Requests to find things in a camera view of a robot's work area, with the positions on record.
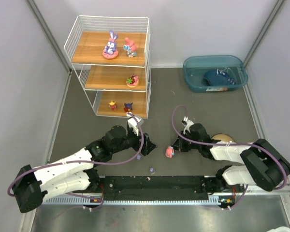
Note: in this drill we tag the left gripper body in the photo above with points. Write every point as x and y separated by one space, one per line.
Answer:
146 144

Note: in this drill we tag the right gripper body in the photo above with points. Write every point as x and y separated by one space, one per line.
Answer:
179 141

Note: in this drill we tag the pink bear strawberry toy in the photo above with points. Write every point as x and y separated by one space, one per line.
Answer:
132 81

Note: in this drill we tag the purple bunny donut toy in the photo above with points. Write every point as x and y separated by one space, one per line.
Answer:
110 50

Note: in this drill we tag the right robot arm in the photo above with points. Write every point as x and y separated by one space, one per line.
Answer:
260 163

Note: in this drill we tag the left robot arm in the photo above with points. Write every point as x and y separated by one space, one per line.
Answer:
34 186

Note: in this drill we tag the pink bunny toy on shelf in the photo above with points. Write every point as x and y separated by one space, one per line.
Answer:
130 48

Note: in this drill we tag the blue caped toy figure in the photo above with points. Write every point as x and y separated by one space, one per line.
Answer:
128 107

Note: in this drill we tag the wooden round block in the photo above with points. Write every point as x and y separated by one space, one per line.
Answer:
223 137

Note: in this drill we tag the yellow red toy figure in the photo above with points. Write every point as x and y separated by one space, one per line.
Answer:
112 105

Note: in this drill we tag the teal plastic bin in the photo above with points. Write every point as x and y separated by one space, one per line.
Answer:
194 69

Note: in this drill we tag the blue cap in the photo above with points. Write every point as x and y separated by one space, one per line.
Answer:
218 77

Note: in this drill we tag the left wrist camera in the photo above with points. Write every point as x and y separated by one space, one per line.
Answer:
132 122

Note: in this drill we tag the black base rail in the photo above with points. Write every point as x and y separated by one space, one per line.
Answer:
158 188

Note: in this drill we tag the white wire wooden shelf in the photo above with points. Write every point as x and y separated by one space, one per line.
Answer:
107 77

